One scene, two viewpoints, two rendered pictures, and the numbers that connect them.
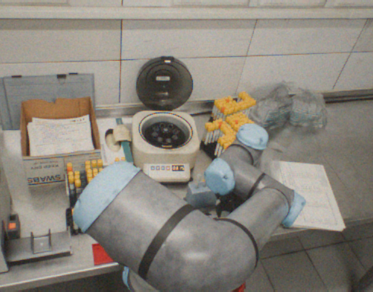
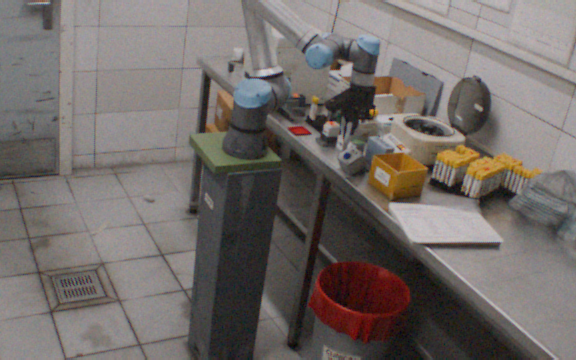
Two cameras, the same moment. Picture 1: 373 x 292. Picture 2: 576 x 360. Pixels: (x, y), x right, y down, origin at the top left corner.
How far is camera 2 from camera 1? 212 cm
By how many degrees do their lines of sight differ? 67
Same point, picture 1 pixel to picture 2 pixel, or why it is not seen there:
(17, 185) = not seen: hidden behind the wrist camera
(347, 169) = (521, 266)
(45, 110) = (400, 92)
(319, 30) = not seen: outside the picture
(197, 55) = (517, 103)
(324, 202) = (441, 233)
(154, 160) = (394, 132)
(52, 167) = not seen: hidden behind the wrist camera
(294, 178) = (460, 218)
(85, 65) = (441, 73)
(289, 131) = (543, 231)
